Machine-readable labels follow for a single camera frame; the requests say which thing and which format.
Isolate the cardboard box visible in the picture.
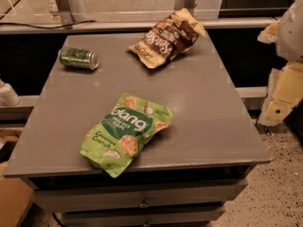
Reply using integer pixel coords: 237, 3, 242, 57
0, 128, 32, 227

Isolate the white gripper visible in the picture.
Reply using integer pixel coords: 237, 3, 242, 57
258, 0, 303, 127

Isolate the white pipe at left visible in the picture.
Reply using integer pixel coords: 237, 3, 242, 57
0, 79, 20, 106

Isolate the upper drawer knob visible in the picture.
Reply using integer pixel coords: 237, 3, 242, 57
139, 200, 149, 209

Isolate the green rice chip bag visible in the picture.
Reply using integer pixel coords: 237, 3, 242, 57
80, 93, 173, 178

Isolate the grey drawer cabinet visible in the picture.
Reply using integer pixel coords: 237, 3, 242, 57
5, 33, 270, 227

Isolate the black cable on ledge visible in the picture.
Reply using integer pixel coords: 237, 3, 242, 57
0, 19, 97, 29

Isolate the green soda can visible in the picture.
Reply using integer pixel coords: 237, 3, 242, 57
58, 47, 99, 71

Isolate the grey metal post left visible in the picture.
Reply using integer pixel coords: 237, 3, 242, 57
48, 0, 87, 26

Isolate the brown chip bag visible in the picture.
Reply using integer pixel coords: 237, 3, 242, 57
129, 9, 205, 69

